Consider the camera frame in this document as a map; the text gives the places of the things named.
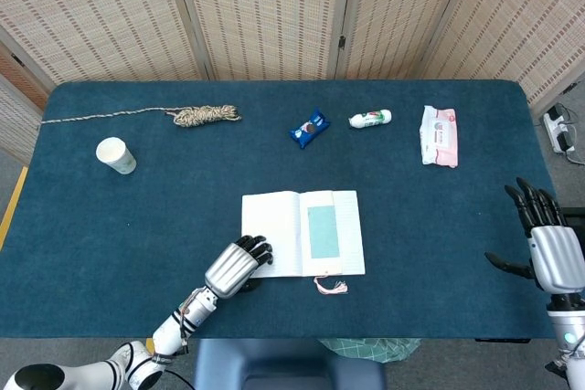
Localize woven folding screen panel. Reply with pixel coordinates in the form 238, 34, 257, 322
0, 0, 216, 90
420, 0, 585, 112
0, 26, 54, 165
168, 0, 357, 81
335, 0, 476, 81

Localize white notebook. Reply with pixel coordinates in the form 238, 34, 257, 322
240, 189, 367, 279

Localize white power strip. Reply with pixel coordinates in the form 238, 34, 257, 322
542, 104, 578, 153

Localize teal bookmark with pink tassel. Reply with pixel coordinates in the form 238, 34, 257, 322
303, 191, 349, 295

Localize small white plastic bottle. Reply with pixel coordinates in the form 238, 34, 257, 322
347, 108, 393, 130

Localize white paper cup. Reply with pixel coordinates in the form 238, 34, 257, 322
95, 136, 137, 175

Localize black box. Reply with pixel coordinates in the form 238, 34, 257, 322
562, 206, 585, 227

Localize blue chair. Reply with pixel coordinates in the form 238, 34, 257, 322
191, 338, 388, 390

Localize dark blue table cloth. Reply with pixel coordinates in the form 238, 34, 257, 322
0, 79, 572, 341

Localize blue cookie packet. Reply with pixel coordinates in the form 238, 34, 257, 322
288, 109, 332, 151

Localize green checked cloth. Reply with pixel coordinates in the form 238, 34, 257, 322
318, 337, 422, 364

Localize beige braided rope bundle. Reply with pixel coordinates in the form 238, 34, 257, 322
39, 103, 242, 129

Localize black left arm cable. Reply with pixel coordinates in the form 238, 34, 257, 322
162, 364, 198, 390

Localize pink white wet wipes pack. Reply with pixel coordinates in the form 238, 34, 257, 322
419, 104, 459, 169

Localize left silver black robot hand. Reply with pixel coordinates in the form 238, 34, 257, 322
204, 235, 274, 300

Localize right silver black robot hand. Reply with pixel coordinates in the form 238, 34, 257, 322
484, 176, 585, 294

